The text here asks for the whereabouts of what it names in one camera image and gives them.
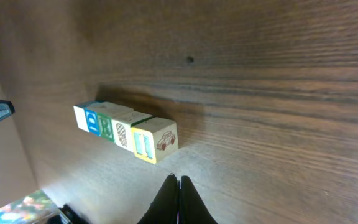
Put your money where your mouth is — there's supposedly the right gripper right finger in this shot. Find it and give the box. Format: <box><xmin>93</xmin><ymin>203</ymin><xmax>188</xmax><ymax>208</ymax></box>
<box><xmin>178</xmin><ymin>175</ymin><xmax>217</xmax><ymax>224</ymax></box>

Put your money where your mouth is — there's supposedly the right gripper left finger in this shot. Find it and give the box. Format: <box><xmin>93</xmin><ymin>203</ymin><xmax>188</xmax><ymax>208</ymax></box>
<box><xmin>138</xmin><ymin>174</ymin><xmax>179</xmax><ymax>224</ymax></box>

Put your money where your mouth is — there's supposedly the wooden block yellow face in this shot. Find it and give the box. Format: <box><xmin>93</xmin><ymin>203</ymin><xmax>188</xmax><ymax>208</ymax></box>
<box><xmin>130</xmin><ymin>116</ymin><xmax>180</xmax><ymax>165</ymax></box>

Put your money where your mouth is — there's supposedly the wooden block letter E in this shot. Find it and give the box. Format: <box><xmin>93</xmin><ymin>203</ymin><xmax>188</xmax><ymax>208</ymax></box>
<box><xmin>73</xmin><ymin>101</ymin><xmax>101</xmax><ymax>132</ymax></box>

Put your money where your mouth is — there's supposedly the wooden block pineapple yellow O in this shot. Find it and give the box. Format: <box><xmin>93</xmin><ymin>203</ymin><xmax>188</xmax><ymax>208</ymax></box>
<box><xmin>112</xmin><ymin>111</ymin><xmax>153</xmax><ymax>152</ymax></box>

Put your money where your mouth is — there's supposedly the wooden block green R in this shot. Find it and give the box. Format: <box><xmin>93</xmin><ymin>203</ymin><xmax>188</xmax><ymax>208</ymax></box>
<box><xmin>97</xmin><ymin>102</ymin><xmax>133</xmax><ymax>142</ymax></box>

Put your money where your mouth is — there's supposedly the wooden block blue D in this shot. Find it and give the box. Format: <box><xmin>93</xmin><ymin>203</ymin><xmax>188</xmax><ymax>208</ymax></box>
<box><xmin>85</xmin><ymin>101</ymin><xmax>104</xmax><ymax>137</ymax></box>

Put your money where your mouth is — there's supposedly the black equipment at table edge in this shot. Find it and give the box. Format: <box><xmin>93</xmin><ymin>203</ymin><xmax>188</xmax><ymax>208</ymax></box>
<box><xmin>46</xmin><ymin>204</ymin><xmax>89</xmax><ymax>224</ymax></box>

